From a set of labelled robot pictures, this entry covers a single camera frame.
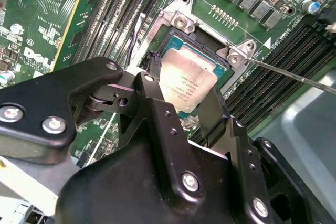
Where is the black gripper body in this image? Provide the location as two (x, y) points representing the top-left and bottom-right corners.
(56, 119), (238, 224)

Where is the thin metal locking lever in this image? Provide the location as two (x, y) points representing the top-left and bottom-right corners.
(245, 56), (336, 94)

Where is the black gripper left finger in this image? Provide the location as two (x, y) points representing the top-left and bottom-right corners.
(0, 51), (202, 197)

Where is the silver CPU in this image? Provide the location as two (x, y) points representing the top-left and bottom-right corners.
(157, 37), (228, 116)

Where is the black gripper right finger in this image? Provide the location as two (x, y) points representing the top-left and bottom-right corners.
(198, 87), (320, 224)

